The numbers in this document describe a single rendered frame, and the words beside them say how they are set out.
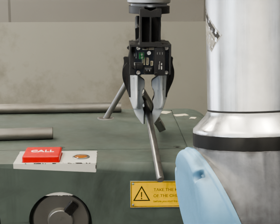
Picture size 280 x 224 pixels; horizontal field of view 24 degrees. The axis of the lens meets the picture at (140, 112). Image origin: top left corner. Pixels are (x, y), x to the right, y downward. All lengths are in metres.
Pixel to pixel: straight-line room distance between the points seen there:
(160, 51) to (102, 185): 0.24
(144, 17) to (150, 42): 0.04
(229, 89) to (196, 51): 3.47
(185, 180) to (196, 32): 3.45
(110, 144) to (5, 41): 2.92
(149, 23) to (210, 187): 0.54
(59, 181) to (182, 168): 0.45
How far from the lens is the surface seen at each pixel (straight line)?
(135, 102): 1.14
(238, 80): 0.62
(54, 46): 4.03
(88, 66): 4.04
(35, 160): 1.07
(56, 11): 4.03
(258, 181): 0.61
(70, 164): 1.06
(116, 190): 1.07
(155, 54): 1.10
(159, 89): 1.15
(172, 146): 1.16
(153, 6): 1.11
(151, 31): 1.09
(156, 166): 1.03
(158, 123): 1.24
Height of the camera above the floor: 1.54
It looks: 11 degrees down
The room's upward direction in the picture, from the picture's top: straight up
